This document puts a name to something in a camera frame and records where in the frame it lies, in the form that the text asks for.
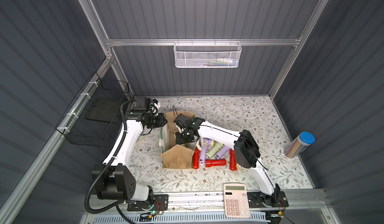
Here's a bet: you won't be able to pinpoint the red flashlight vertical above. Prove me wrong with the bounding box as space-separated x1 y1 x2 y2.
193 147 200 170
230 149 237 171

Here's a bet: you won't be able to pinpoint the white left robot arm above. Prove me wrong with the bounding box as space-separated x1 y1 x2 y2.
92 113 168 202

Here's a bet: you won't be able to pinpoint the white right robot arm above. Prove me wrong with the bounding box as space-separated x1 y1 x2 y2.
174 114 280 197

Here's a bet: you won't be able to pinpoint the purple flashlight upper left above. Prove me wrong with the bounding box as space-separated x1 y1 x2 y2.
201 138 214 147

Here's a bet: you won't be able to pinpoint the purple flashlight left vertical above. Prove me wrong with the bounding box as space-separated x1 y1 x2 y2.
199 142 208 164

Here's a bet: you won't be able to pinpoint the pale green flashlight centre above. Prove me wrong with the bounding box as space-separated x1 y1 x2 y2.
206 140 223 158

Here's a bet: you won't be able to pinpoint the red flashlight bottom horizontal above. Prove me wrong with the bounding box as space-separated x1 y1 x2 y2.
205 159 227 168

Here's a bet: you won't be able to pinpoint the purple flashlight centre diagonal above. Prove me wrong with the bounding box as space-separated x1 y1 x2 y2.
215 145 231 159

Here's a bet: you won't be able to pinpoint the pink desk calculator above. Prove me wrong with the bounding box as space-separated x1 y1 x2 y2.
223 183 251 219

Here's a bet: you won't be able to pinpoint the blue lid pencil tube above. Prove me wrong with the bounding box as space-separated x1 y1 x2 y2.
284 131 316 158

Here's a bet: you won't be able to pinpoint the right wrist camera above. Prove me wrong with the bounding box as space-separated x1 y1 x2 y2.
174 114 189 128

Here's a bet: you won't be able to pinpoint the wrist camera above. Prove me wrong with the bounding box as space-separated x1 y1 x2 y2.
133 97 161 115
174 114 189 128

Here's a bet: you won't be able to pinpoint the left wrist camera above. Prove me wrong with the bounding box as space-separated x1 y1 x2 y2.
133 97 161 115

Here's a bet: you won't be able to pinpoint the black wire side basket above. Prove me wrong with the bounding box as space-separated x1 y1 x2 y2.
56 73 131 147

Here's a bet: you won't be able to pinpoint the white wire wall basket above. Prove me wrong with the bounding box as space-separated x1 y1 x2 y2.
173 41 242 68

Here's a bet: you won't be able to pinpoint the markers in wall basket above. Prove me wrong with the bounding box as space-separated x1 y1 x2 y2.
200 58 238 68

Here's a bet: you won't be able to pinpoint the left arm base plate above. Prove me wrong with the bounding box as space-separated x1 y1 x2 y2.
127 195 169 212

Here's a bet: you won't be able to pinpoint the black corrugated cable hose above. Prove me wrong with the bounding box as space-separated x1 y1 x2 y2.
83 99 142 224

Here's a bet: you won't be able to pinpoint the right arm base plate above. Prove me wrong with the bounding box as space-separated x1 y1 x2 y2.
247 191 289 208

